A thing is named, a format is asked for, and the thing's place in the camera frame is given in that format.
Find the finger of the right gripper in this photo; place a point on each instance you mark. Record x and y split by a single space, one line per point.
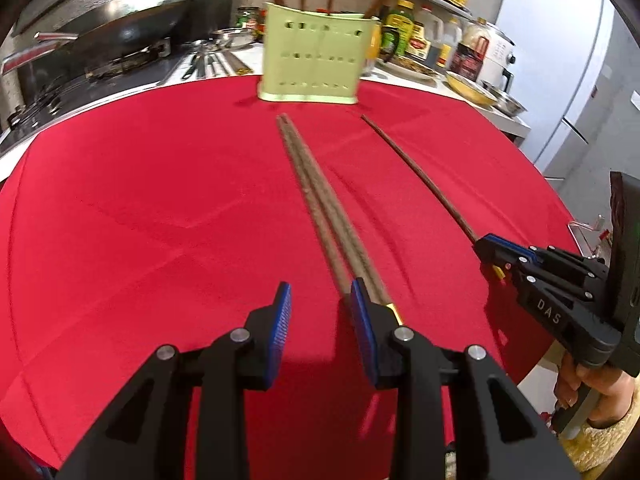
505 252

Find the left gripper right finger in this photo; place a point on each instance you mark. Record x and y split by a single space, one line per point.
451 403

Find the white jug dark sauce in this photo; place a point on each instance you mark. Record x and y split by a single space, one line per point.
425 42

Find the white rice cooker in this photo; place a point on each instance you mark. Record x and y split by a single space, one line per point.
493 52

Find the person right hand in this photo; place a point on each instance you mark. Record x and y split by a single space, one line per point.
616 390

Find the steel bowl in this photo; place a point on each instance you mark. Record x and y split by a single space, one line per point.
504 102

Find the yellow bowl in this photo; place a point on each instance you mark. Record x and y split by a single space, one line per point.
470 90

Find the red table cloth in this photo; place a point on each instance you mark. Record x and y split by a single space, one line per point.
165 217

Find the black wok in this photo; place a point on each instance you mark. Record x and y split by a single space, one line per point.
129 34

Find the white refrigerator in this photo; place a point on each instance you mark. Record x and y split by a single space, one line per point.
559 48

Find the green label bottle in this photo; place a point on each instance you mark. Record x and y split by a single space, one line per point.
397 30

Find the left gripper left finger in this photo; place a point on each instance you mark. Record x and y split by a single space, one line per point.
142 433

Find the plate with food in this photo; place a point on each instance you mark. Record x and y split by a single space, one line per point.
406 68

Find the green plastic utensil holder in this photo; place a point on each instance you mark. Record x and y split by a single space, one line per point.
313 57

